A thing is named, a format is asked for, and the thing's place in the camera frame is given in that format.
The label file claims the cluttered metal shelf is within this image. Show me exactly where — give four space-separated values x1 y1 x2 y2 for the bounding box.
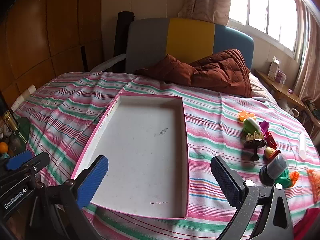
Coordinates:
302 100 320 136

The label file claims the orange yellow plastic toy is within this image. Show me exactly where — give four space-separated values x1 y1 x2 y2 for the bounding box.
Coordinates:
238 110 258 123

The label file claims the gold capped bottle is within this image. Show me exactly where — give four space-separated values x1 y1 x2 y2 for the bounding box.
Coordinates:
2 110 20 136

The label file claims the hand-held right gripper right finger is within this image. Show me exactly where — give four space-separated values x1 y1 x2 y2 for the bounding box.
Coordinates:
211 156 293 240

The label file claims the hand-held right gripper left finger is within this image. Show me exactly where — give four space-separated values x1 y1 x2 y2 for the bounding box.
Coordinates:
27 155 109 240

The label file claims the grey black jar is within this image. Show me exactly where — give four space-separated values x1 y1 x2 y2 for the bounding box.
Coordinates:
259 154 289 186

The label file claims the white carton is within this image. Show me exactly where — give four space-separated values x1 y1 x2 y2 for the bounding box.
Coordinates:
267 57 281 81

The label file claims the pink cardboard box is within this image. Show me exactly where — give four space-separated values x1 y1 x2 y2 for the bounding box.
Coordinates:
71 92 189 220

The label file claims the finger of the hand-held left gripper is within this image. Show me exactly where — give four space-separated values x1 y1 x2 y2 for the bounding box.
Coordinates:
5 150 33 171
14 152 50 180

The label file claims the white plastic tube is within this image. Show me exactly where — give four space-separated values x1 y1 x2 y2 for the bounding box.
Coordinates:
299 132 307 160

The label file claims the wooden wardrobe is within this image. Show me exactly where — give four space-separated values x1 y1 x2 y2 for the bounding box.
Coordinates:
0 0 103 107

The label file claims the bright window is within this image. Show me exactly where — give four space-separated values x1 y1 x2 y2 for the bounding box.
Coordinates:
229 0 300 55

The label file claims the beige curtain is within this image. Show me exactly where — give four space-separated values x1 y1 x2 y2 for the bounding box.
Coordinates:
177 0 233 26
292 2 320 103

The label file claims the brown toy cake stand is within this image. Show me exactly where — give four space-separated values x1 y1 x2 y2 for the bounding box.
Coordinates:
244 131 267 161

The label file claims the purple dotted toy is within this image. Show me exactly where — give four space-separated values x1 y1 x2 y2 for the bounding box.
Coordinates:
259 120 271 133

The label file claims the yellow egg toy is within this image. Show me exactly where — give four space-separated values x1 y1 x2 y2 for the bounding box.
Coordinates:
264 147 281 162

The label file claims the pale pillow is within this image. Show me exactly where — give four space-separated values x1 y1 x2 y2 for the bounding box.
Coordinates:
249 74 272 101

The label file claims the green plastic toy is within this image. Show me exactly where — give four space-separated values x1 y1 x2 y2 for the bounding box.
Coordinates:
275 171 293 188

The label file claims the purple small box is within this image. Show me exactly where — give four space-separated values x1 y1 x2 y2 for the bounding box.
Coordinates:
275 70 287 84

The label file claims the striped bed sheet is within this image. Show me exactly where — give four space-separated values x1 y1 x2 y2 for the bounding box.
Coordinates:
11 71 320 240

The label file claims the red cloth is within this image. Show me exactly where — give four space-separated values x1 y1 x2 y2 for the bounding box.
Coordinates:
294 207 320 240

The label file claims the white green toy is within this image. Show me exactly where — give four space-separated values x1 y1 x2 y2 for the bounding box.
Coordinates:
242 119 262 134

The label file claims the brown quilt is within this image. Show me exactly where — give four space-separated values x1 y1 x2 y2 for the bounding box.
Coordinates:
135 49 253 98

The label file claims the white curved bar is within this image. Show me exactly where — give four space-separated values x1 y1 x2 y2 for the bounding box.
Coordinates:
90 54 125 72

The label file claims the red capsule toy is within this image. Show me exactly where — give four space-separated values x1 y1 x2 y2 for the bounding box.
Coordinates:
265 130 277 148

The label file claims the wooden bedside table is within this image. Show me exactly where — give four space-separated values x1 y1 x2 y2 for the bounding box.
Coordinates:
254 69 306 110

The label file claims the orange plastic rack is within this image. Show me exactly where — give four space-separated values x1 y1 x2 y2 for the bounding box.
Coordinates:
307 169 320 203

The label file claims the grey yellow blue headboard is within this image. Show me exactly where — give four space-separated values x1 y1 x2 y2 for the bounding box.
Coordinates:
126 17 254 74

